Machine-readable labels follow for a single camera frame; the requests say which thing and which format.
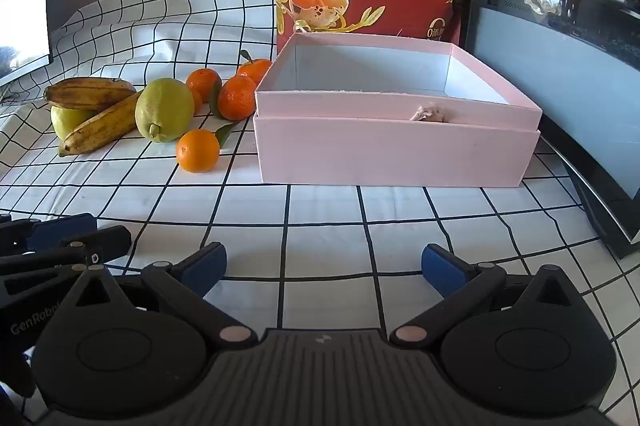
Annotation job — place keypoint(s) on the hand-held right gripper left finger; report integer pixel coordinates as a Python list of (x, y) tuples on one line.
[(206, 270)]

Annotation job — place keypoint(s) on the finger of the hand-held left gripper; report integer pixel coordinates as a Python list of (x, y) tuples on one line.
[(65, 227), (102, 242)]

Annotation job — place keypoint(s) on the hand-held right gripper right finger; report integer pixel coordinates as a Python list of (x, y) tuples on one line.
[(441, 267)]

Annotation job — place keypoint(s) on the green pear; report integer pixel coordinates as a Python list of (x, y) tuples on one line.
[(67, 120), (164, 108)]

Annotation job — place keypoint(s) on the brown-spotted yellow banana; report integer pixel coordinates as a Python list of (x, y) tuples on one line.
[(87, 92), (100, 125)]

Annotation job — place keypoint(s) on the orange tangerine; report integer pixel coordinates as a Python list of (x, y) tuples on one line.
[(257, 71), (237, 98), (198, 151), (203, 82), (196, 100)]

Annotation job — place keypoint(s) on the pink cardboard box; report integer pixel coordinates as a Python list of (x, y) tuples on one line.
[(380, 151)]

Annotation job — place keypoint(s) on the white checked tablecloth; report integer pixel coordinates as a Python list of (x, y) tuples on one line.
[(320, 226)]

